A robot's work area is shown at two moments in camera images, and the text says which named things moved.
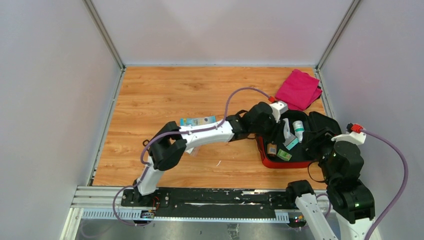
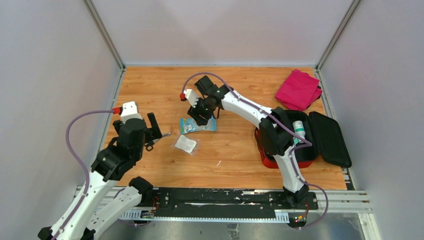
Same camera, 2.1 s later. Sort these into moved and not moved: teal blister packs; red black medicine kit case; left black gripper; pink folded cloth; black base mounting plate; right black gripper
Moved: left black gripper; right black gripper
Not moved: red black medicine kit case; pink folded cloth; teal blister packs; black base mounting plate
